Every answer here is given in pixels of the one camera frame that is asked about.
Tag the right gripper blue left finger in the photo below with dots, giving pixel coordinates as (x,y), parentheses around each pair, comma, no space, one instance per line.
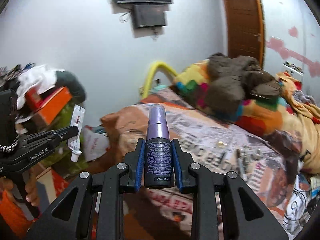
(139,163)

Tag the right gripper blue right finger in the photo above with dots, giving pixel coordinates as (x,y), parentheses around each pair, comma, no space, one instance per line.
(176,151)

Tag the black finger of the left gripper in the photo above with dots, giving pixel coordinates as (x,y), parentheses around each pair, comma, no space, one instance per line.
(65,133)

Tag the white ointment tube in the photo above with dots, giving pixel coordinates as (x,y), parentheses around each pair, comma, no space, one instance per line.
(76,124)

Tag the purple spray bottle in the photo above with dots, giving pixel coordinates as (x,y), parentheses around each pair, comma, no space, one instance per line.
(158,169)

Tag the clear bag with yellow ring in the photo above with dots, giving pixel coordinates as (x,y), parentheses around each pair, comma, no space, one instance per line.
(221,144)

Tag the black Sharpie marker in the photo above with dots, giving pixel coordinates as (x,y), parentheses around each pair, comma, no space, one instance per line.
(240,163)

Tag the person's left hand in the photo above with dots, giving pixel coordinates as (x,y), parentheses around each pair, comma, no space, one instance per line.
(31,189)

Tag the orange shoe box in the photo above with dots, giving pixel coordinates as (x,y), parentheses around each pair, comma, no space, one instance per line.
(46,110)

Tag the white plastic shopping bag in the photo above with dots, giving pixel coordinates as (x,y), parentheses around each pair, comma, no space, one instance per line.
(96,142)

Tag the white towel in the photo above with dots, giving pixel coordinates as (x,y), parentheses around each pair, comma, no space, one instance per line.
(42,78)

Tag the orange jacket sleeve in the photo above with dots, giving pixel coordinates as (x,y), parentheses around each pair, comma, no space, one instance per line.
(14,224)

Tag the yellow foam tube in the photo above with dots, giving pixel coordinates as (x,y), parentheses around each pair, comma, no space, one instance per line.
(153,73)

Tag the newspaper print duvet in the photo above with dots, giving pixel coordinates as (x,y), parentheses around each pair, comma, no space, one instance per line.
(266,169)

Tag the colourful checkered blanket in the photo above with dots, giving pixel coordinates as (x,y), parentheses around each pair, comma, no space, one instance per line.
(263,118)

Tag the brown puffer jacket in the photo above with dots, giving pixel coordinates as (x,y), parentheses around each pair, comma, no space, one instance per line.
(233,80)

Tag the beige yellow blanket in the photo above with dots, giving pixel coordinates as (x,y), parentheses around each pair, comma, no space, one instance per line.
(306,122)

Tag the brown wooden door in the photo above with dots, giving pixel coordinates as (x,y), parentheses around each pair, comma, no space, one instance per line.
(245,28)

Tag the frosted wardrobe with hearts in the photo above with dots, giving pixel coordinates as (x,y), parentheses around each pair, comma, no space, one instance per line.
(292,35)

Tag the small black wall monitor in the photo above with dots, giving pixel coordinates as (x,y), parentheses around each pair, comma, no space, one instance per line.
(148,16)

